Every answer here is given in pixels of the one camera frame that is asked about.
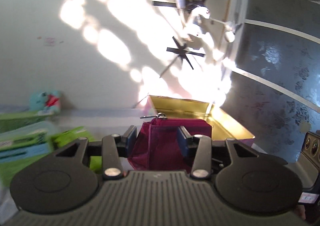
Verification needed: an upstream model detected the white power cable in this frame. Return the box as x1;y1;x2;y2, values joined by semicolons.
134;55;183;109

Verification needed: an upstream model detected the pink macaron biscuit tin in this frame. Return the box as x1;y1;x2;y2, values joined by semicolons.
143;95;255;146

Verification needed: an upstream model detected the striped blue bed sheet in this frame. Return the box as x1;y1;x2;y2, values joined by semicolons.
1;108;143;225

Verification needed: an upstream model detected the maroon zipper pouch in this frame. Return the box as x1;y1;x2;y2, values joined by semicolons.
128;118;212;173

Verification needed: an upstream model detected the upper black tape cross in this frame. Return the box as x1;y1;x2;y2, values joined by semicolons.
152;0;206;13

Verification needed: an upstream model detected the green toothpaste box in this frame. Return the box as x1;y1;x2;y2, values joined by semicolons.
1;111;57;133

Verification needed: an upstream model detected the teal plush bear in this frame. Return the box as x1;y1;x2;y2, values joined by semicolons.
29;90;61;115

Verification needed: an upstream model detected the white power strip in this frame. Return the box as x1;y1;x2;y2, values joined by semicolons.
178;3;243;43

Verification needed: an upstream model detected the teal pencil case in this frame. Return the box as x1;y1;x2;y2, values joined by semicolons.
1;121;59;163

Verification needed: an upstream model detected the black tape cross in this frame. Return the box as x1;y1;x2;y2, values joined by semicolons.
152;0;206;13
167;36;206;70

